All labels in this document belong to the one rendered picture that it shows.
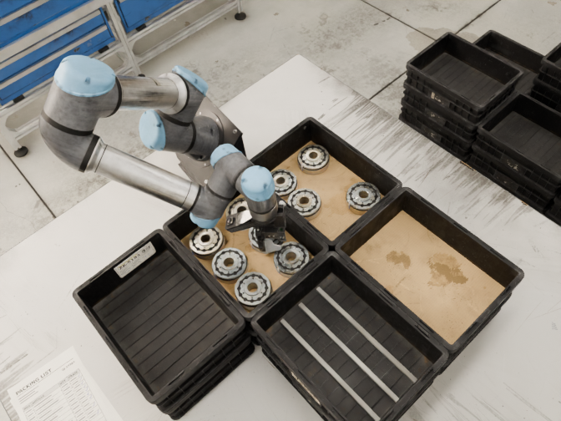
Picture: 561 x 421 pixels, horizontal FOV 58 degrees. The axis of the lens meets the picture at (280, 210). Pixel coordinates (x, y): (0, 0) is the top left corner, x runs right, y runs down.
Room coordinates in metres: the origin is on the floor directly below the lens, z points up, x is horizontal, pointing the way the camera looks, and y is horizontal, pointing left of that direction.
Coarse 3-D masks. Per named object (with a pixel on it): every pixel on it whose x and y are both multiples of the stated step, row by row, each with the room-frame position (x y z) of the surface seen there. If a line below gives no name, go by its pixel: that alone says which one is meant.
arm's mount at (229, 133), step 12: (204, 108) 1.27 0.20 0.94; (216, 108) 1.23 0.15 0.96; (216, 120) 1.19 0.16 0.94; (228, 120) 1.17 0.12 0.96; (228, 132) 1.14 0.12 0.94; (240, 132) 1.11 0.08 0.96; (240, 144) 1.11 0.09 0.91; (180, 156) 1.19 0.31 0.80; (192, 168) 1.13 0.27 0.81; (204, 168) 1.10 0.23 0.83; (192, 180) 1.15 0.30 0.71; (204, 180) 1.06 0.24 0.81
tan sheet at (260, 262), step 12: (180, 240) 0.83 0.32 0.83; (228, 240) 0.81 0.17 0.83; (240, 240) 0.80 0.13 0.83; (288, 240) 0.77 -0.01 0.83; (252, 252) 0.75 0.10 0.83; (204, 264) 0.74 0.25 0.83; (228, 264) 0.72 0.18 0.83; (252, 264) 0.71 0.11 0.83; (264, 264) 0.71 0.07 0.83; (276, 276) 0.66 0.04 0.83; (228, 288) 0.65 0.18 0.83; (252, 288) 0.63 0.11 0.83; (276, 288) 0.62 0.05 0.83
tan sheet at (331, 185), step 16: (288, 160) 1.07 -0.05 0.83; (336, 160) 1.04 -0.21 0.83; (304, 176) 1.00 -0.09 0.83; (320, 176) 0.99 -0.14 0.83; (336, 176) 0.98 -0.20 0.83; (352, 176) 0.97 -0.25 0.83; (320, 192) 0.93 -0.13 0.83; (336, 192) 0.91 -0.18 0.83; (336, 208) 0.86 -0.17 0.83; (320, 224) 0.81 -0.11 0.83; (336, 224) 0.80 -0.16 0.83
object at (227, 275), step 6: (222, 252) 0.75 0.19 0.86; (228, 252) 0.75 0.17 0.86; (234, 252) 0.74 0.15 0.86; (240, 252) 0.74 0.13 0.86; (216, 258) 0.73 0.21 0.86; (240, 258) 0.72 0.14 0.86; (216, 264) 0.72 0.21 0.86; (240, 264) 0.70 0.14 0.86; (216, 270) 0.70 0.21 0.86; (222, 270) 0.69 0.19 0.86; (234, 270) 0.69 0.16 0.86; (240, 270) 0.68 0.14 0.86; (222, 276) 0.67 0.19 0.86; (228, 276) 0.67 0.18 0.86; (234, 276) 0.66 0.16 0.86
